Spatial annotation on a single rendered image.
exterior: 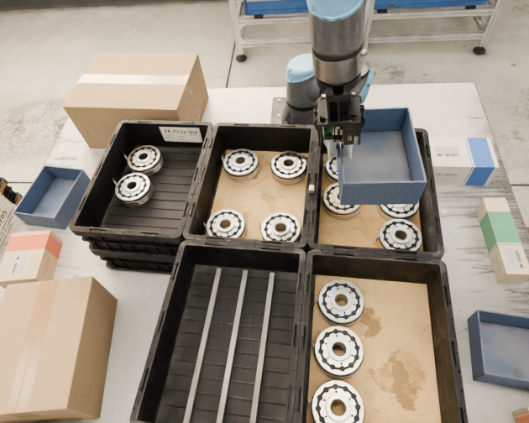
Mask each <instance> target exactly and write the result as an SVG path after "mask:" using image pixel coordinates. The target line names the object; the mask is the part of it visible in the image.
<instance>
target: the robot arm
mask: <svg viewBox="0 0 529 423"><path fill-rule="evenodd" d="M374 3H375V0H306V4H307V6H308V11H309V21H310V30H311V41H312V53H311V54H303V55H298V56H297V57H295V58H293V59H292V60H290V62H289V63H288V65H287V67H286V74H285V84H286V103H285V106H284V109H283V112H282V114H281V123H282V124H300V125H312V126H314V127H315V129H316V130H317V132H318V142H319V147H321V135H322V141H323V142H324V144H325V145H326V147H327V156H328V159H329V160H330V159H331V154H332V155H334V156H335V157H336V158H338V144H337V142H342V140H343V143H342V151H343V157H345V156H346V155H347V154H349V158H350V159H352V147H353V146H354V144H355V142H356V140H357V139H359V145H360V134H361V129H362V128H363V126H364V124H365V116H364V105H361V104H363V103H364V101H365V99H366V97H367V95H368V92H369V87H370V84H371V81H372V77H373V73H374V69H373V68H372V67H370V66H369V61H368V60H367V58H366V55H367V54H368V50H367V48H368V42H369V33H370V28H371V23H372V18H373V12H374Z"/></svg>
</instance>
